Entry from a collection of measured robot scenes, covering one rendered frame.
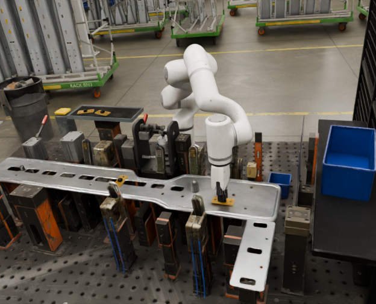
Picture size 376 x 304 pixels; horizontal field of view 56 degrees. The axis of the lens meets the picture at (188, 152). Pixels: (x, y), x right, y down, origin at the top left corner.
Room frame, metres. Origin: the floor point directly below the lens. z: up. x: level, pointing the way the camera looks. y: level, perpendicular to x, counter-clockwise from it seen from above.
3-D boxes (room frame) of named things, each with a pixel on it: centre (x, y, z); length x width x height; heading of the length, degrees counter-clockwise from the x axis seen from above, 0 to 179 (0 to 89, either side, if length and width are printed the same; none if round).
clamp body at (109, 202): (1.08, 0.31, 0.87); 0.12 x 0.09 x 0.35; 158
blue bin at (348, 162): (1.09, -0.59, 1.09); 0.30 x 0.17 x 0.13; 153
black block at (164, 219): (1.01, 0.12, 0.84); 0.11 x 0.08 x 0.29; 158
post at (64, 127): (1.76, 0.63, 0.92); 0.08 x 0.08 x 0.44; 68
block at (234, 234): (0.89, -0.13, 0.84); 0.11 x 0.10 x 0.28; 158
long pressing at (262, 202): (1.27, 0.33, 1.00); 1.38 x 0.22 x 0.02; 68
